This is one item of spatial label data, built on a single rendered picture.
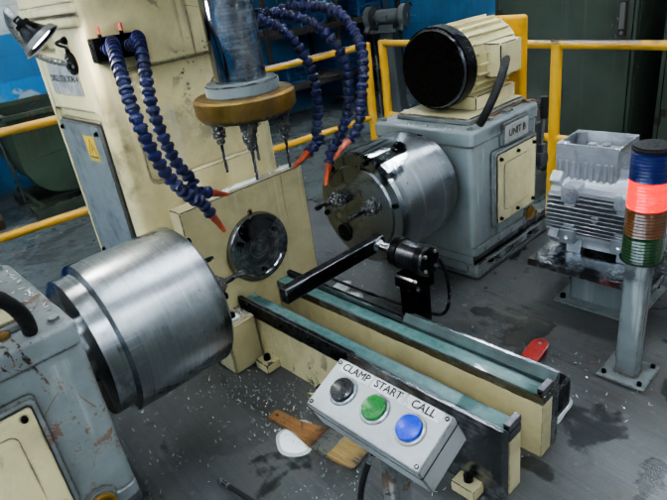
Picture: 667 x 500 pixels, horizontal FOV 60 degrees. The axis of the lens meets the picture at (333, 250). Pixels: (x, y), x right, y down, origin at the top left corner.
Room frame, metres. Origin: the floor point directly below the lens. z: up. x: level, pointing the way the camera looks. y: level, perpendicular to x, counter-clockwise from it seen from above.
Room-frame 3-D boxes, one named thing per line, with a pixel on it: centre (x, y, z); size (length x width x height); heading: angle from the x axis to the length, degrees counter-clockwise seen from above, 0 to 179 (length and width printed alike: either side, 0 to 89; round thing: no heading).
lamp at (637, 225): (0.79, -0.49, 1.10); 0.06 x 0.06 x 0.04
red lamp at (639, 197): (0.79, -0.49, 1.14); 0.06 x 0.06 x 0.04
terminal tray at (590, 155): (1.07, -0.54, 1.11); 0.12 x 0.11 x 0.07; 42
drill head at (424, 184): (1.22, -0.16, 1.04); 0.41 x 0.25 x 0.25; 130
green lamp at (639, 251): (0.79, -0.49, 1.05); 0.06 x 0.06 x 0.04
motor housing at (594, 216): (1.04, -0.57, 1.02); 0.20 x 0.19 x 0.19; 42
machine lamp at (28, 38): (1.03, 0.42, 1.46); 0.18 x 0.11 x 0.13; 40
